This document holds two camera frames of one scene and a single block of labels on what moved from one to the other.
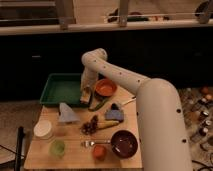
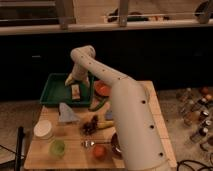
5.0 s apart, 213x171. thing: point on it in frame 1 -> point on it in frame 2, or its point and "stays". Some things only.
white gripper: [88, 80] -> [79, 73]
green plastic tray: [63, 88] stays
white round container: [42, 127] stays
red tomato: [99, 152] stays
